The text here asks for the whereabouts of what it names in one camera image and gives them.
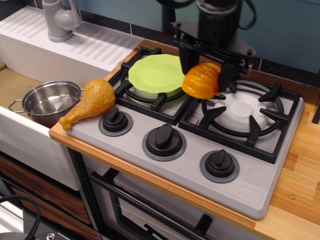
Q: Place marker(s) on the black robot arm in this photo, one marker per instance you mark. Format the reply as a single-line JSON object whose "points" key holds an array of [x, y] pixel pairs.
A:
{"points": [[215, 37]]}

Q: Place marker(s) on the black stove knob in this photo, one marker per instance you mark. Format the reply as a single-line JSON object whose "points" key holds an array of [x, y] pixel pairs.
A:
{"points": [[219, 166], [115, 123], [164, 143]]}

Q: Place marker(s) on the black middle stove knob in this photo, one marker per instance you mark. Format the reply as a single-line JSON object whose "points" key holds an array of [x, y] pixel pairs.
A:
{"points": [[164, 143]]}

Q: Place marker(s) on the small steel pot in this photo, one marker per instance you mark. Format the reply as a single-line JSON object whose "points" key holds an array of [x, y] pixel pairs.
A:
{"points": [[47, 103]]}

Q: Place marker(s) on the black burner grate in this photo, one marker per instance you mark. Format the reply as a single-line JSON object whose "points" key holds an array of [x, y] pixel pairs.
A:
{"points": [[166, 107], [256, 119]]}

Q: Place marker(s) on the grey toy faucet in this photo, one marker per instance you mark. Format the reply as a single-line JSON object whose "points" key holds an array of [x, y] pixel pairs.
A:
{"points": [[60, 22]]}

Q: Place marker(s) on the toy chicken drumstick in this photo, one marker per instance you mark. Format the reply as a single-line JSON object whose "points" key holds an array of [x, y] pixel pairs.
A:
{"points": [[97, 98]]}

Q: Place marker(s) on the white toy sink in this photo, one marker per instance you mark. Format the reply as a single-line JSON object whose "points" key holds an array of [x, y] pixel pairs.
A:
{"points": [[29, 58]]}

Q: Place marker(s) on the orange toy pumpkin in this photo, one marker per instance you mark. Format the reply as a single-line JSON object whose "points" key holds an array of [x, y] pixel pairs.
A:
{"points": [[202, 81]]}

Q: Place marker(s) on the black left burner grate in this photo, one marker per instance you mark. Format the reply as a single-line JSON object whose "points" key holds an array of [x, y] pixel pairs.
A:
{"points": [[166, 107]]}

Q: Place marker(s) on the black right burner grate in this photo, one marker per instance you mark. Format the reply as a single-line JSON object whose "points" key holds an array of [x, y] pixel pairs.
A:
{"points": [[256, 119]]}

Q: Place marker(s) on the wooden drawer fronts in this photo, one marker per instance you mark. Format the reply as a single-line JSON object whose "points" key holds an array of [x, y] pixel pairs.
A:
{"points": [[60, 206]]}

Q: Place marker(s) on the toy oven door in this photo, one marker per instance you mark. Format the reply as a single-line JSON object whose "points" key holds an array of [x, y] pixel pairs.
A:
{"points": [[141, 212]]}

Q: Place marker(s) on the black left stove knob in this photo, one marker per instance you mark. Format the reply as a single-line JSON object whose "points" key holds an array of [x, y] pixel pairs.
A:
{"points": [[115, 123]]}

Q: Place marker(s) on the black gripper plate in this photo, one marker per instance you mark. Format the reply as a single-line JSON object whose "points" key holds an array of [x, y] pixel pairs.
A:
{"points": [[236, 55]]}

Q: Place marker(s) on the light green plate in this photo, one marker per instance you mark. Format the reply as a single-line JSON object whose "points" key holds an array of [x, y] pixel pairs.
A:
{"points": [[158, 73]]}

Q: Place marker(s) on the grey toy stove top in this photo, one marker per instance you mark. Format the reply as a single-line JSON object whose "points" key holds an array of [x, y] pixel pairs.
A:
{"points": [[250, 193]]}

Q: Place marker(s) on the black right stove knob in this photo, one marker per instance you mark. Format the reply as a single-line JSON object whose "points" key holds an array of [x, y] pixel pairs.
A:
{"points": [[219, 166]]}

